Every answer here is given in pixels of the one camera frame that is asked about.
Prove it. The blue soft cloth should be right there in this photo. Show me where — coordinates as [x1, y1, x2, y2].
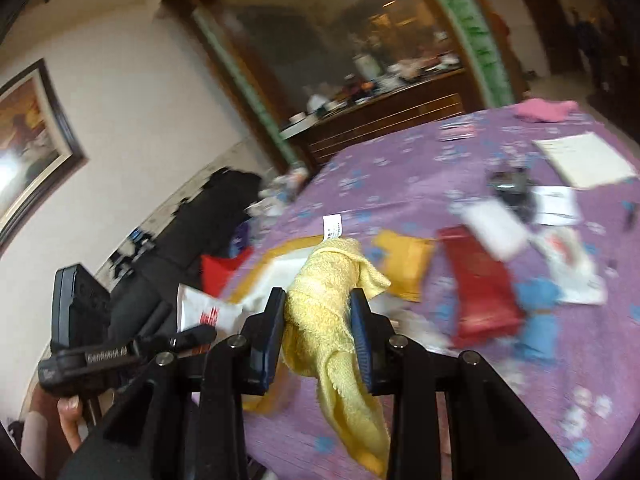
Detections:
[514, 278, 560, 364]

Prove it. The yellow towel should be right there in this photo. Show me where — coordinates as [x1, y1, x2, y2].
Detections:
[230, 236, 390, 478]

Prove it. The yellow packet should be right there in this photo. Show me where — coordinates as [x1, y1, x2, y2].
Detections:
[373, 230, 436, 302]

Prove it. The person hand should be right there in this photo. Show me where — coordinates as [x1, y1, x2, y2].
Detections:
[56, 396, 82, 453]

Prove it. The black suitcase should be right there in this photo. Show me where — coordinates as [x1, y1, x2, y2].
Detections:
[108, 168, 262, 342]

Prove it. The white packet red print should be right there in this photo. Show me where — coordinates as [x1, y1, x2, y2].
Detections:
[177, 284, 247, 348]

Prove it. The red shopping bag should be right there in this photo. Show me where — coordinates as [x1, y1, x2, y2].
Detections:
[201, 247, 254, 297]

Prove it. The white foam box yellow tape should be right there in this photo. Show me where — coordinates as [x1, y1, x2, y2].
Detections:
[224, 235, 323, 315]

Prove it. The purple floral tablecloth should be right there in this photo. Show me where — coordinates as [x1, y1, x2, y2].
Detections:
[224, 108, 639, 479]

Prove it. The white printed wrapper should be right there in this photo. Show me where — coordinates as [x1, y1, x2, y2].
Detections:
[532, 226, 608, 306]

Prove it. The clear plastic bag bundle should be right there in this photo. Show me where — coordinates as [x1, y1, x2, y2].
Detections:
[245, 165, 309, 219]

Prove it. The black motor part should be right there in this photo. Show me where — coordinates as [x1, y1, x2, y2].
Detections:
[488, 167, 535, 223]

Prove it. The white paper sheet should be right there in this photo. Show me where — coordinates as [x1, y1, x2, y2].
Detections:
[533, 131, 638, 191]

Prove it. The pink cloth at table edge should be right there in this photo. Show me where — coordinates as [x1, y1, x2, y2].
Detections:
[513, 98, 579, 124]

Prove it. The wooden sideboard cabinet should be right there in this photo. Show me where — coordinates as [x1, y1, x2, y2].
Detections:
[288, 68, 484, 174]

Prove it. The framed wall painting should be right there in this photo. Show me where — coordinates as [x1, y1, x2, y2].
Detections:
[1, 58, 87, 248]

